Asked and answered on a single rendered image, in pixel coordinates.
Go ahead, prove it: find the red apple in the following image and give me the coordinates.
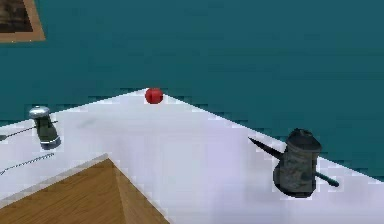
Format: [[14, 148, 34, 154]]
[[144, 87, 164, 105]]

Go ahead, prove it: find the white countertop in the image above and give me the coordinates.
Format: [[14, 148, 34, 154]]
[[0, 87, 384, 224]]

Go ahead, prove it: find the dark grey kettle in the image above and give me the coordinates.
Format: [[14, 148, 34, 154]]
[[248, 128, 340, 199]]

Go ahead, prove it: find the dark grey pepper shaker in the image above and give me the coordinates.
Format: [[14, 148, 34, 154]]
[[28, 105, 62, 151]]

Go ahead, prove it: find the thin grey knife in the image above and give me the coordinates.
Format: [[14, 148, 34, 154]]
[[0, 152, 55, 176]]

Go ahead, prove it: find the thin grey spoon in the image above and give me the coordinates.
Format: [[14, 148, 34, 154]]
[[0, 120, 58, 142]]

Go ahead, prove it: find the wood framed wall picture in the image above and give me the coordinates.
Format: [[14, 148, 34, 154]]
[[0, 0, 47, 44]]

